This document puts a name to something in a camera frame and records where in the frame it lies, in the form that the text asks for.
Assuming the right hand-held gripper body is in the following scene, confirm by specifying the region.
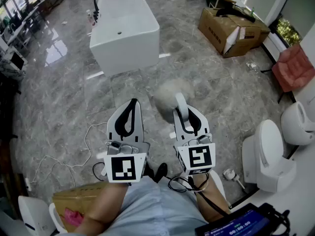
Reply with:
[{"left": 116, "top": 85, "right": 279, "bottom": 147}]
[{"left": 169, "top": 131, "right": 217, "bottom": 177}]

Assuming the pink cushioned chair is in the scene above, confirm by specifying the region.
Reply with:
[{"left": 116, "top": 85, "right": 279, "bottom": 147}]
[{"left": 260, "top": 43, "right": 315, "bottom": 105}]

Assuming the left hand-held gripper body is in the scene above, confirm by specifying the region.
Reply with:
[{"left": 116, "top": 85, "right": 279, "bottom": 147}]
[{"left": 102, "top": 139, "right": 151, "bottom": 183}]

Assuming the person's light blue shirt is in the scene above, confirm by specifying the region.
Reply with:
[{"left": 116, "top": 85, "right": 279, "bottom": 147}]
[{"left": 97, "top": 175, "right": 208, "bottom": 236}]

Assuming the person's right leg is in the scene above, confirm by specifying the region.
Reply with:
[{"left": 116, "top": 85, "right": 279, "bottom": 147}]
[{"left": 154, "top": 162, "right": 169, "bottom": 184}]

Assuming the marble-patterned cabinet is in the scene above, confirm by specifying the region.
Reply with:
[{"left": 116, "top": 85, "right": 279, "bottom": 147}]
[{"left": 0, "top": 50, "right": 28, "bottom": 78}]

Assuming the white office desk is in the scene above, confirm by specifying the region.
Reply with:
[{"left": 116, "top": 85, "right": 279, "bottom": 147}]
[{"left": 6, "top": 0, "right": 50, "bottom": 47}]

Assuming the white plastic pipe fitting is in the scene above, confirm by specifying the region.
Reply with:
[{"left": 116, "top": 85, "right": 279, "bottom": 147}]
[{"left": 222, "top": 168, "right": 247, "bottom": 190}]

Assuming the pink plastic bag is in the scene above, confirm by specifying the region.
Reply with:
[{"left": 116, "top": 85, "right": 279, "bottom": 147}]
[{"left": 64, "top": 207, "right": 85, "bottom": 228}]

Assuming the white display platform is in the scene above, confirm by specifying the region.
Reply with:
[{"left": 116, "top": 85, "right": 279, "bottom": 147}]
[{"left": 230, "top": 82, "right": 315, "bottom": 236}]

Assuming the black curved faucet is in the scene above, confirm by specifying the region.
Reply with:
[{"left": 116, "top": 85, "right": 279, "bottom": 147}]
[{"left": 93, "top": 0, "right": 109, "bottom": 12}]

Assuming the black caged monitor screen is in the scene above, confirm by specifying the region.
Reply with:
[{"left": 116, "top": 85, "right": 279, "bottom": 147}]
[{"left": 194, "top": 202, "right": 292, "bottom": 236}]

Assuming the small cardboard box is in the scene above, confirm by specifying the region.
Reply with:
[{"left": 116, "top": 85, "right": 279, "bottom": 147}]
[{"left": 52, "top": 181, "right": 112, "bottom": 234}]

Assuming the large cardboard box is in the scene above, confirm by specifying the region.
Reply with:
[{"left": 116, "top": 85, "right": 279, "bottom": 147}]
[{"left": 197, "top": 7, "right": 271, "bottom": 59}]

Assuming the person's right forearm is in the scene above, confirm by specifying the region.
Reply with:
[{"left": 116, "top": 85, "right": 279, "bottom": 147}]
[{"left": 195, "top": 173, "right": 232, "bottom": 224}]

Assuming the white foam sheet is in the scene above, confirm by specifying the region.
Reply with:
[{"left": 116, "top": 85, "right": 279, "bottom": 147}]
[{"left": 222, "top": 26, "right": 241, "bottom": 56}]

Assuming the person's leg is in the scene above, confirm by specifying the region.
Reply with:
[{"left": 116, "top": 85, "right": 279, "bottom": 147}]
[
  {"left": 154, "top": 162, "right": 169, "bottom": 184},
  {"left": 144, "top": 165, "right": 156, "bottom": 182}
]

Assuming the white rounded ceramic fixture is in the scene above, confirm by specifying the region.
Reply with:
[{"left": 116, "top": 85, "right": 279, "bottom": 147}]
[{"left": 18, "top": 195, "right": 57, "bottom": 236}]

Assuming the black floor cable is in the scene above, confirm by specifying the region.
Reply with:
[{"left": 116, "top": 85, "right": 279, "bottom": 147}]
[{"left": 92, "top": 161, "right": 109, "bottom": 182}]

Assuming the white urinal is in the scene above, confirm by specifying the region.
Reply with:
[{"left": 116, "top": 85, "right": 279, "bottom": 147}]
[{"left": 280, "top": 100, "right": 315, "bottom": 147}]

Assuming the pink and white bottle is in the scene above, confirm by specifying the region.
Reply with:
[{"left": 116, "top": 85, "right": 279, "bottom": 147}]
[{"left": 86, "top": 9, "right": 96, "bottom": 27}]

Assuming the light wooden stool frame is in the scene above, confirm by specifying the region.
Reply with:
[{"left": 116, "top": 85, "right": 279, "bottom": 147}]
[{"left": 208, "top": 0, "right": 237, "bottom": 10}]

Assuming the white fluffy duster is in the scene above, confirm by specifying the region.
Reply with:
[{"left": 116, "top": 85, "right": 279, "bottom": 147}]
[{"left": 153, "top": 78, "right": 195, "bottom": 130}]

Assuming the white curved chair back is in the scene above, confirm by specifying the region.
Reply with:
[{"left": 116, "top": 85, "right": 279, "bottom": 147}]
[{"left": 48, "top": 202, "right": 67, "bottom": 234}]

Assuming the white rectangular bathtub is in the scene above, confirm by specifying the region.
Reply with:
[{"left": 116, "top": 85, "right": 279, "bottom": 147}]
[{"left": 89, "top": 0, "right": 161, "bottom": 78}]

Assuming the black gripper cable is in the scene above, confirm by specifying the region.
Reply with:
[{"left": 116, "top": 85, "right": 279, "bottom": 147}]
[{"left": 168, "top": 174, "right": 231, "bottom": 217}]

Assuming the thin wrist bracelet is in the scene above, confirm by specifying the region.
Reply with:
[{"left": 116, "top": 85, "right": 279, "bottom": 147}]
[{"left": 196, "top": 177, "right": 210, "bottom": 193}]

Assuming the white floor cable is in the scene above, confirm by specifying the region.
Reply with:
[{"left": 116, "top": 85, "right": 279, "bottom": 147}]
[{"left": 24, "top": 121, "right": 108, "bottom": 192}]

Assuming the person's left leg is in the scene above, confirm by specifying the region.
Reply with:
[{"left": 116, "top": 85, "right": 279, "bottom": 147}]
[{"left": 144, "top": 165, "right": 156, "bottom": 182}]

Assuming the person's left forearm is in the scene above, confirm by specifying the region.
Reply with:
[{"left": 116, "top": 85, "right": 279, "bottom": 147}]
[{"left": 73, "top": 180, "right": 129, "bottom": 236}]

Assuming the white toilet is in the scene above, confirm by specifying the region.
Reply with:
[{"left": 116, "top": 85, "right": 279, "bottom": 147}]
[{"left": 242, "top": 118, "right": 297, "bottom": 194}]

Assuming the black metal shelf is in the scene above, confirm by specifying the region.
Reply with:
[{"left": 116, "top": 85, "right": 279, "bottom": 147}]
[{"left": 0, "top": 72, "right": 24, "bottom": 143}]

